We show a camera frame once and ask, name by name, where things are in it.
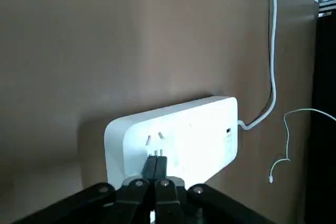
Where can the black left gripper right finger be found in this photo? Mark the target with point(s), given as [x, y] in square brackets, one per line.
[168, 203]

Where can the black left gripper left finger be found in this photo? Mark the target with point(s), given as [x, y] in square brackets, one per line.
[126, 203]

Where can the white power strip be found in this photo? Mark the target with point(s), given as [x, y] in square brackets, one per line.
[183, 129]

